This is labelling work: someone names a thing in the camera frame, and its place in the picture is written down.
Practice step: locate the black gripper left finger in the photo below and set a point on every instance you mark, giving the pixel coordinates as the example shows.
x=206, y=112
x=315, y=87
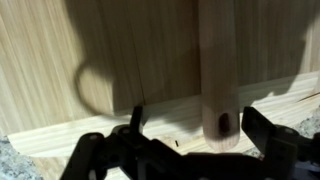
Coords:
x=86, y=153

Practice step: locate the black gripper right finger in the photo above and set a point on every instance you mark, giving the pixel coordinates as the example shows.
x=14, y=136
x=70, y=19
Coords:
x=280, y=143

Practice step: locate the long wooden spoon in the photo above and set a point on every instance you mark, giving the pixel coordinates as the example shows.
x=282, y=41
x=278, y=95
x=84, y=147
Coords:
x=218, y=83

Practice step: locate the large wooden chopping board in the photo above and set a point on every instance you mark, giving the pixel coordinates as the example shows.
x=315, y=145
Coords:
x=53, y=168

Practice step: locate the small wooden chopping board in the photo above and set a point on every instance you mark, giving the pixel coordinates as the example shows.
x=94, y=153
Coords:
x=50, y=66

